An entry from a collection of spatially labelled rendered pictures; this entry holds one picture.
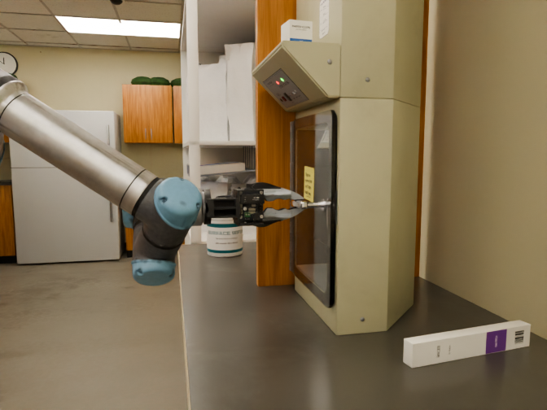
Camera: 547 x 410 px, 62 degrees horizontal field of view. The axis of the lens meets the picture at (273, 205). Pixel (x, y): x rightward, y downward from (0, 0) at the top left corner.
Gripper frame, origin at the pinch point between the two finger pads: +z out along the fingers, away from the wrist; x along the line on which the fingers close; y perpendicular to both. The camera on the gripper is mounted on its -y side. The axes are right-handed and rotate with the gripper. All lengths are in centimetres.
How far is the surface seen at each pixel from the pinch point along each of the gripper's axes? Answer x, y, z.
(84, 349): -113, -223, -86
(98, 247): -87, -480, -114
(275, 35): 42.2, -24.9, 1.4
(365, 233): -5.5, 10.7, 11.3
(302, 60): 27.4, 11.7, -2.0
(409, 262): -14.3, 0.0, 26.8
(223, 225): -12, -64, -9
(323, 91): 22.0, 11.2, 2.2
